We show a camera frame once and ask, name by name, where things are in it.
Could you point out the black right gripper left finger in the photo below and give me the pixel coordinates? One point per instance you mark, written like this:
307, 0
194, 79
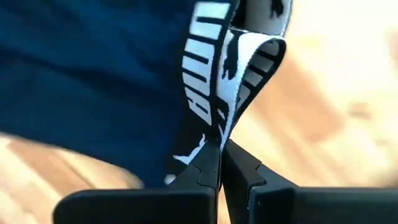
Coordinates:
140, 208

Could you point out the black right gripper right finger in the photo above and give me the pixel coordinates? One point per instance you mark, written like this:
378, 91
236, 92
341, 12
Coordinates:
311, 208

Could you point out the black Puma garment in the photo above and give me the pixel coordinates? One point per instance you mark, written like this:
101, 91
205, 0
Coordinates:
93, 77

